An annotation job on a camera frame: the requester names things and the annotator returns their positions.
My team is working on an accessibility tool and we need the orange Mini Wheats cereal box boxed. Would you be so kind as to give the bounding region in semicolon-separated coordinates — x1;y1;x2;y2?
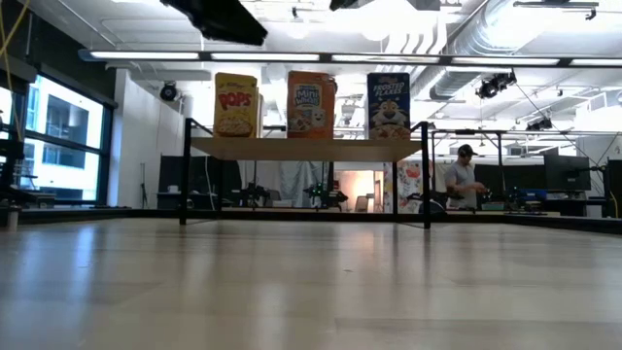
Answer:
286;70;337;141

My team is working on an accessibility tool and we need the blue Frosted Flakes cereal box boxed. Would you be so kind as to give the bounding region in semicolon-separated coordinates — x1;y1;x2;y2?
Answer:
365;71;412;142

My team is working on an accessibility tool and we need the long ceiling light bar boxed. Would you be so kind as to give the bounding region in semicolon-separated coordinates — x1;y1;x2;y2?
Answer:
77;48;622;69

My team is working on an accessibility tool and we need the round black ceiling speaker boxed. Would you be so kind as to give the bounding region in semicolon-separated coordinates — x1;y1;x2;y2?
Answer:
159;81;179;103

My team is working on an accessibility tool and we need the black cabinet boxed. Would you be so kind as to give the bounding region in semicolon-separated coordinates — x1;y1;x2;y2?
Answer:
157;155;243;211

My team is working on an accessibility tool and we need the black ceiling spotlight cluster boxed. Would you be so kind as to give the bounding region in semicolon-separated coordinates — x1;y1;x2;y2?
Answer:
524;116;555;132
474;71;518;101

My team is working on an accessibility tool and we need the cartoon printed banner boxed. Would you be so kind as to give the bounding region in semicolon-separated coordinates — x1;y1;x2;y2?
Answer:
382;159;425;215

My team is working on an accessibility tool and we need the large black framed window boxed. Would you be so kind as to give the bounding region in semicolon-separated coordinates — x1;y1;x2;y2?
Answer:
0;72;116;205

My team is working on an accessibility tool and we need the person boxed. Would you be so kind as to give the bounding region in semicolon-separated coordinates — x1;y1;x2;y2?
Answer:
443;143;488;211

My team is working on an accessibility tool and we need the black monitor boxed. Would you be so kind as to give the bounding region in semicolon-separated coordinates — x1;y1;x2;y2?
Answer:
604;158;622;219
543;154;592;193

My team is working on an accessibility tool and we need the silver ceiling duct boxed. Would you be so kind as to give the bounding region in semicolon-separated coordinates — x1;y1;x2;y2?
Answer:
410;0;517;102

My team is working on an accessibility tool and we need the wooden shelf with black frame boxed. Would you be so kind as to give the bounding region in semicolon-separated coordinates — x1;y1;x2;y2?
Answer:
178;116;433;230

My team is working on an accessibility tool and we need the black table edge rail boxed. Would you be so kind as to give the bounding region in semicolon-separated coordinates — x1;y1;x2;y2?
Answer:
0;206;622;235

